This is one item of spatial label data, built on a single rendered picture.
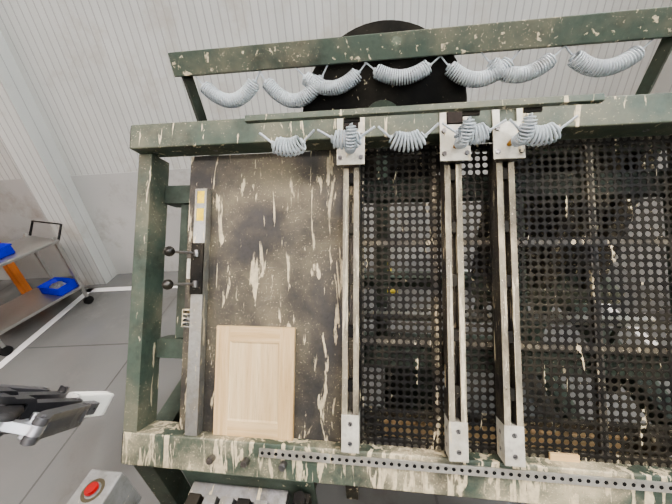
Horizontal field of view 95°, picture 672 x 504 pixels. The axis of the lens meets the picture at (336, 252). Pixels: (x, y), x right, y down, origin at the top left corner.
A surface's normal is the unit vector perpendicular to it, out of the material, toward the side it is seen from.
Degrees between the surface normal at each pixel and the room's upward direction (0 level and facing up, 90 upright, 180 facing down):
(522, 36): 90
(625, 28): 90
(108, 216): 90
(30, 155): 90
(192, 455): 56
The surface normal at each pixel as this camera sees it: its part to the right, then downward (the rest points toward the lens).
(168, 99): 0.00, 0.49
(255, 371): -0.13, -0.07
